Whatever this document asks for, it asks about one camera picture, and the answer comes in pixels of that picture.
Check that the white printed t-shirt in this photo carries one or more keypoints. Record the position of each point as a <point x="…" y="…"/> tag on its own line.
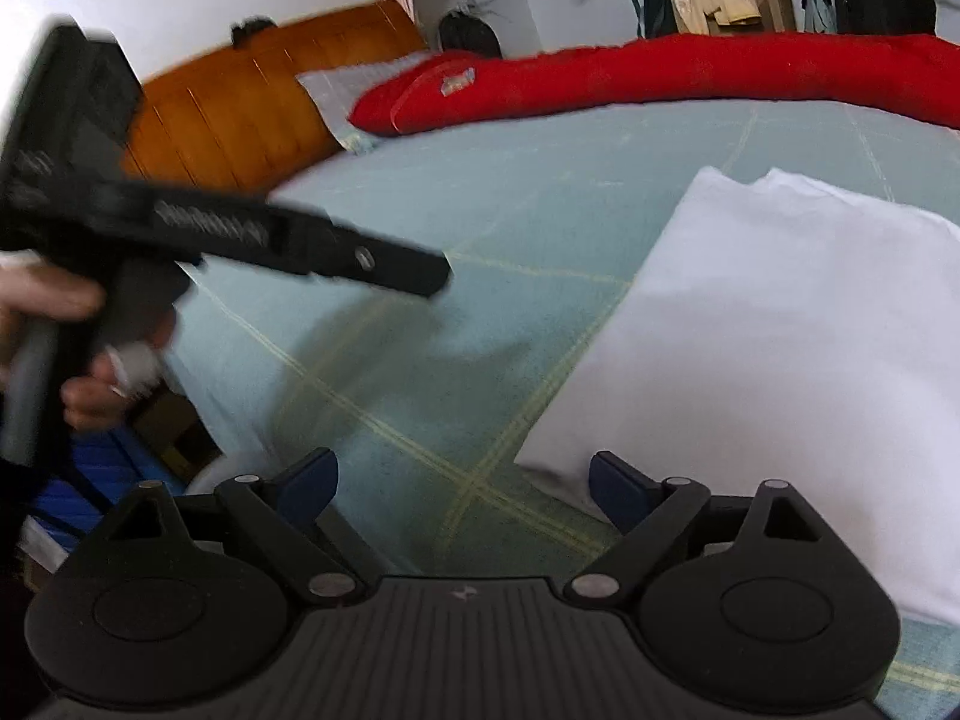
<point x="787" y="360"/>

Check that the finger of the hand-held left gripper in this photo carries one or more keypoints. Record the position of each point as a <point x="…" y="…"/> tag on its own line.
<point x="367" y="255"/>

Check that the black fan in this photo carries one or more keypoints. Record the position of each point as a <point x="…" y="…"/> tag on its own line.
<point x="469" y="34"/>

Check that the small black object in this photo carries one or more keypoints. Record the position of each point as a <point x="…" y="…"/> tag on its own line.
<point x="251" y="30"/>

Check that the wooden headboard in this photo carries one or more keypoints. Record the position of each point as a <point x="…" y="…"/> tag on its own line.
<point x="247" y="105"/>

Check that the person's left hand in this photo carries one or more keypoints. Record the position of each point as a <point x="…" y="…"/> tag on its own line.
<point x="45" y="296"/>

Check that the light green checked bed sheet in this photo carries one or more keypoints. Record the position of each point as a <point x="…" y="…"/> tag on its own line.
<point x="525" y="187"/>

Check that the pale green hanging garment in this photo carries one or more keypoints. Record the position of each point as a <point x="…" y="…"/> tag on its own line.
<point x="816" y="4"/>

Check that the grey checked pillow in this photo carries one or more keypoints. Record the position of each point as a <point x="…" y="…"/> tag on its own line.
<point x="337" y="90"/>

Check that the blue box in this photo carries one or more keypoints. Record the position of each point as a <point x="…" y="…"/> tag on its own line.
<point x="97" y="472"/>

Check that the cardboard box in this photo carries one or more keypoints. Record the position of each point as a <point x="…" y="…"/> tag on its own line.
<point x="776" y="0"/>

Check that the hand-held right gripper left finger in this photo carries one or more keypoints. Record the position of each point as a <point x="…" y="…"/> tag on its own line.
<point x="311" y="484"/>

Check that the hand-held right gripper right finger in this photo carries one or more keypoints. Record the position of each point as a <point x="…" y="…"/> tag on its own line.
<point x="619" y="487"/>

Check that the red quilt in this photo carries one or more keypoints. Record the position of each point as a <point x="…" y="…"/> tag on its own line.
<point x="675" y="67"/>

